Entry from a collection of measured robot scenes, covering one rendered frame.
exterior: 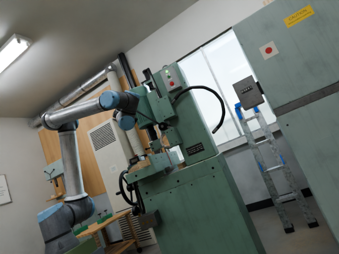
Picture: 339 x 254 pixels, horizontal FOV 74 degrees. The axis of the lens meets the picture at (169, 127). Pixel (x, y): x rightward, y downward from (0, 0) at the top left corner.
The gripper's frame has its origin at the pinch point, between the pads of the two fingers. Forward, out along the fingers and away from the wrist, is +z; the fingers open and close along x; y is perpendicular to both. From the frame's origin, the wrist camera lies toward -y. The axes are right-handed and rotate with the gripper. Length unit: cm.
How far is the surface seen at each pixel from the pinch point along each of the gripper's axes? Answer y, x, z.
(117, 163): -52, 86, 139
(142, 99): -10.4, -14.5, 10.0
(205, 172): -54, 7, -45
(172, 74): -17.3, -39.5, -9.0
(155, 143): -31.9, 10.9, -2.7
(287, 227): -153, 23, -42
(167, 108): -22.8, -17.4, -16.1
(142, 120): -16.3, -0.2, 3.5
